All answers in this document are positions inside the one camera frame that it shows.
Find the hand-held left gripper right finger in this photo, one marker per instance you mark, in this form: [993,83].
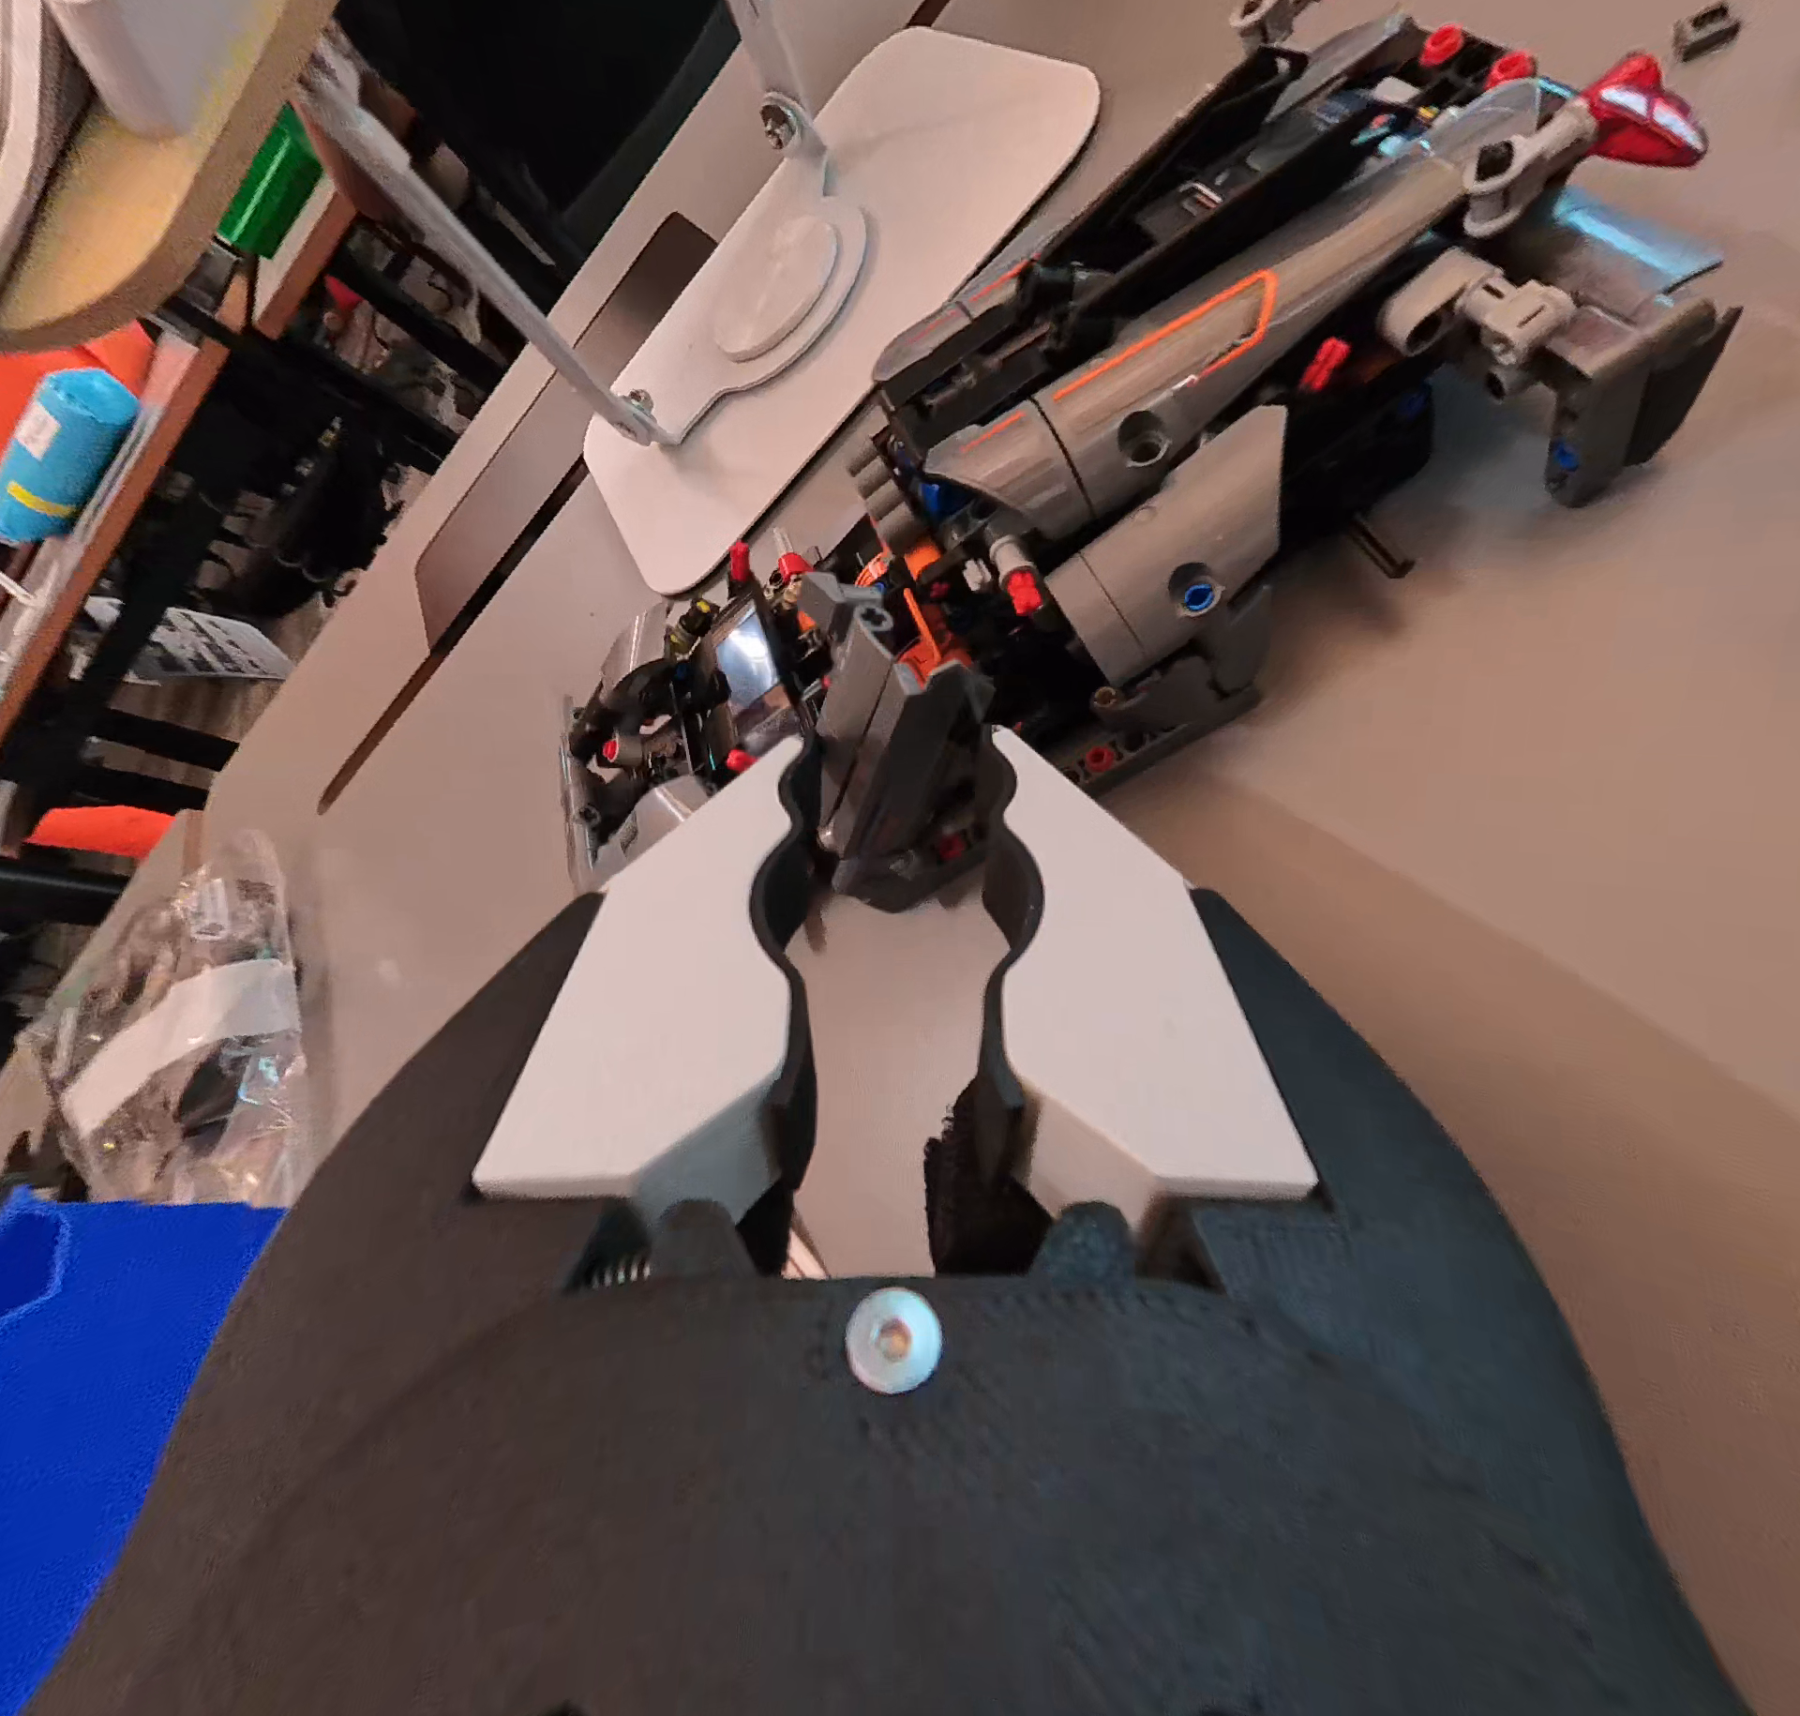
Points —
[1154,1040]

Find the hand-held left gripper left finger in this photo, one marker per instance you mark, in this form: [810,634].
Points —
[647,1040]

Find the grey lego panel assembly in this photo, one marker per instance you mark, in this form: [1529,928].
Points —
[885,733]

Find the grey black lego car model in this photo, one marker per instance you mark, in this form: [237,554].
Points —
[1124,436]

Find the small black lego piece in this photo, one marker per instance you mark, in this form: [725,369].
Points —
[1705,28]

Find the clear plastic parts bag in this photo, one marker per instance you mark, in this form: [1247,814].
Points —
[168,1040]

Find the blue plastic bin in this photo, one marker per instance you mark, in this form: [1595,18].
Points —
[85,1392]

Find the cluttered storage shelf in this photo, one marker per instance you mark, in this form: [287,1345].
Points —
[140,507]

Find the blue roll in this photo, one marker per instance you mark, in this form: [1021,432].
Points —
[56,458]

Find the white book stand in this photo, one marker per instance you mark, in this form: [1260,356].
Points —
[900,197]

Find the green box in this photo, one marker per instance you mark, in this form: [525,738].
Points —
[267,183]

